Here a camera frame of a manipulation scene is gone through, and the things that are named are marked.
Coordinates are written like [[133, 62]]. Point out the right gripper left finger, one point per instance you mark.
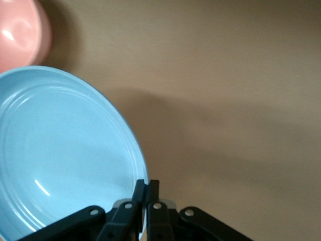
[[125, 218]]

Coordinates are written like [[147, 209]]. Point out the pink bowl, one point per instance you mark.
[[20, 32]]

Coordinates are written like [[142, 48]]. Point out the blue plate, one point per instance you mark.
[[62, 150]]

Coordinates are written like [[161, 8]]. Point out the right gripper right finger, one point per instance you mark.
[[158, 221]]

